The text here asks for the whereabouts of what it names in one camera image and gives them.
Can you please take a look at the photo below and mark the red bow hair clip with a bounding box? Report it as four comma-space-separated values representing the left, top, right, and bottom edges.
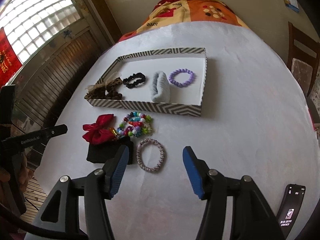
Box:
82, 114, 116, 145

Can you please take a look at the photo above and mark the pink braided bracelet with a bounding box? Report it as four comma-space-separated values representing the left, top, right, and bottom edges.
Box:
135, 138, 166, 173

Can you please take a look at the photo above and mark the leopard print bow scrunchie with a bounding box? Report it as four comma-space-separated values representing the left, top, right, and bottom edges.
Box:
84, 72, 123, 100

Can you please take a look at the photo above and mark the black scrunchie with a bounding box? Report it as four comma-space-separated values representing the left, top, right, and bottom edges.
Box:
123, 73, 146, 89

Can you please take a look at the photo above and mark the light blue fluffy scrunchie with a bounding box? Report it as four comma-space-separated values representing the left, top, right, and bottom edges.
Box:
150, 71, 170, 103

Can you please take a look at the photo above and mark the purple bead bracelet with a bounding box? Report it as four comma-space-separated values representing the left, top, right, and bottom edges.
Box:
168, 68, 196, 88

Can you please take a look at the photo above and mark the black smartphone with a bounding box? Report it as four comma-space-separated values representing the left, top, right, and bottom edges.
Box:
277, 184, 306, 238

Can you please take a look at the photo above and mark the black velvet pouch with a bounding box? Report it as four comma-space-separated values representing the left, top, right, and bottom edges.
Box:
86, 137, 134, 165

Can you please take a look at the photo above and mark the red paper window decoration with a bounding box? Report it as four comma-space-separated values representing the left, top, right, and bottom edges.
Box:
0, 27, 22, 87

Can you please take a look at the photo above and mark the window with glass blocks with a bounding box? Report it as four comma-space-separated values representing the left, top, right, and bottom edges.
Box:
1, 0, 80, 63

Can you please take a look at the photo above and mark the striped black white tray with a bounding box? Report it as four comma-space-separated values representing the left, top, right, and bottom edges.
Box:
87, 48, 207, 117

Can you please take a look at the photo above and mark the wooden chair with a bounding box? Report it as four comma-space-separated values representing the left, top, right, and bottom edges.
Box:
287, 22, 319, 96

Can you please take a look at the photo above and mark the orange patterned blanket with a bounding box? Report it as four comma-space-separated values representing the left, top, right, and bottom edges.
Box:
120, 0, 248, 41

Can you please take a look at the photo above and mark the multicolour bead bracelet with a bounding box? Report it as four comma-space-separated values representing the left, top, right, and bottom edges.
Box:
117, 111, 154, 138

